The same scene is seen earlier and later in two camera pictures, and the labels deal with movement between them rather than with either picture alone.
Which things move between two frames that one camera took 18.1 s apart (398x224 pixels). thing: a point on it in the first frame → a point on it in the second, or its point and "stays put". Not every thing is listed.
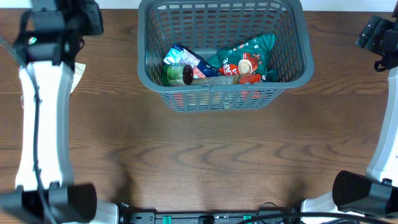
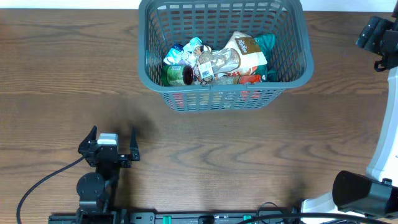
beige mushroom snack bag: x=79 y=69 → x=240 y=54
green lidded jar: x=176 y=74 stays put
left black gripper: x=90 y=17 → x=109 y=156
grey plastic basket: x=203 y=27 stays put
